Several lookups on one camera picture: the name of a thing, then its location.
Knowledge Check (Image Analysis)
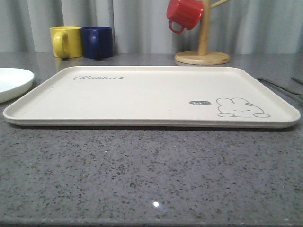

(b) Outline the white round plate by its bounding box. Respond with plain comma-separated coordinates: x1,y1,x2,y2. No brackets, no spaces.
0,68,34,103

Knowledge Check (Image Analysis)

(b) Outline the beige rabbit serving tray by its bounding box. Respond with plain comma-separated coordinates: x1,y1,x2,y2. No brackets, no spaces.
3,66,301,128

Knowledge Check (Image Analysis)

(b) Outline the wooden mug tree stand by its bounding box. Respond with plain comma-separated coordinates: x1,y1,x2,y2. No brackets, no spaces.
175,0,230,65

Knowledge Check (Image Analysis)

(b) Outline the grey pleated curtain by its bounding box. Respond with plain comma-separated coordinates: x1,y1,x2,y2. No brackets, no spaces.
0,0,303,54

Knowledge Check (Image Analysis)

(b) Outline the dark blue mug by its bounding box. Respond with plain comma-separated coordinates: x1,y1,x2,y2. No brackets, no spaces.
80,26,114,59

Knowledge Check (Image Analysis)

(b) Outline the red ribbed mug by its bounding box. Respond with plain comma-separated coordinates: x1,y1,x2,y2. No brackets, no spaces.
166,0,204,34

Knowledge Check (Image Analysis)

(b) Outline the yellow mug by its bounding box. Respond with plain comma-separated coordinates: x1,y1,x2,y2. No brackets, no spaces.
50,26,82,59

